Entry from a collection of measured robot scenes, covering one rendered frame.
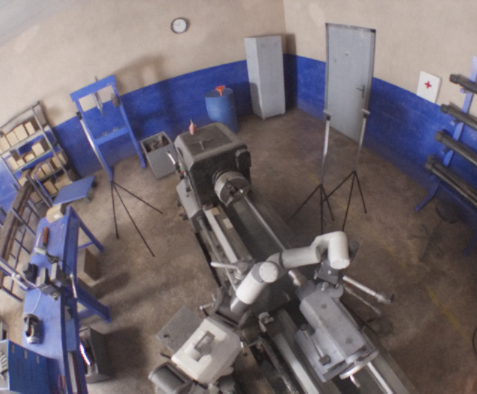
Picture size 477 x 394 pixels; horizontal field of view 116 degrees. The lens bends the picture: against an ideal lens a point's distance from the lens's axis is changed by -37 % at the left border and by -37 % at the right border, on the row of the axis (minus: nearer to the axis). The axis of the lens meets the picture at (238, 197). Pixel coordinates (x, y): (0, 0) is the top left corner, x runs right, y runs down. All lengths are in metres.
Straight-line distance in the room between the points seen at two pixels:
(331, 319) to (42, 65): 5.28
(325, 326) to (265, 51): 4.68
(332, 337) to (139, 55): 4.80
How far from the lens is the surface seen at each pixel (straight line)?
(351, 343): 1.18
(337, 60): 4.66
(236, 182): 1.74
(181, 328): 1.05
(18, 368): 1.92
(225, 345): 0.99
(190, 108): 5.14
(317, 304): 1.20
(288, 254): 0.86
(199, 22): 4.99
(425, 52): 3.71
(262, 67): 4.99
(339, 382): 1.60
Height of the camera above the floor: 2.27
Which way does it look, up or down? 43 degrees down
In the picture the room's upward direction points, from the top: 10 degrees counter-clockwise
